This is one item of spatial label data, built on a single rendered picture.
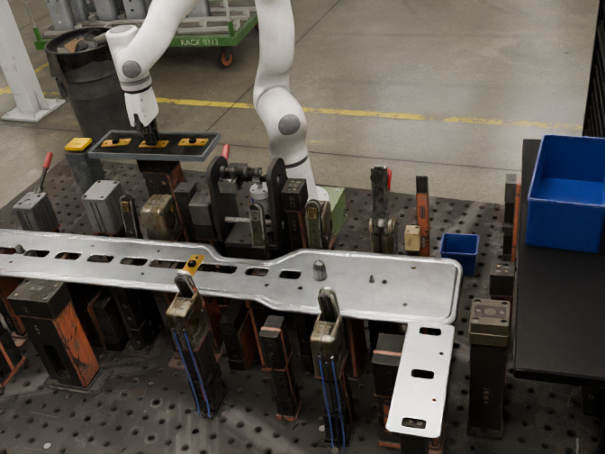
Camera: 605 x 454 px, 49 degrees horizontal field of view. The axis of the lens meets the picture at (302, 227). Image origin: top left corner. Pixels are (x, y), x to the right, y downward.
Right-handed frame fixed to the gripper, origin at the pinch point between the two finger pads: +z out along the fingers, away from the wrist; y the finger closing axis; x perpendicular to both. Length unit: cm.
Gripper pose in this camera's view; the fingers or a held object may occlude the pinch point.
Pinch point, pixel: (151, 136)
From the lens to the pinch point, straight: 198.9
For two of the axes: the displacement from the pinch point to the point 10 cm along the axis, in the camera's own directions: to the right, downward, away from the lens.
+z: 1.3, 8.1, 5.8
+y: -2.2, 5.9, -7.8
